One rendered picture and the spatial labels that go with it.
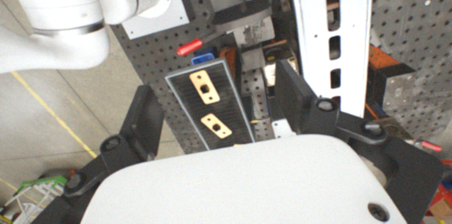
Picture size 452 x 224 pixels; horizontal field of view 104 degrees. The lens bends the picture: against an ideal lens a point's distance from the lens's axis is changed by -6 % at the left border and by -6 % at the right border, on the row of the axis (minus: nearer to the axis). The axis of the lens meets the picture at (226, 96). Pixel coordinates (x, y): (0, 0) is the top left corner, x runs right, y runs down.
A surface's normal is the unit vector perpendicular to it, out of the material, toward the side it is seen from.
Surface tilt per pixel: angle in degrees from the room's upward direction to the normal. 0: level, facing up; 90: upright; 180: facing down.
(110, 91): 0
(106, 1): 30
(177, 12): 1
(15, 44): 93
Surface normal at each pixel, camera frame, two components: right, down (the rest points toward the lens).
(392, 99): -0.07, 0.59
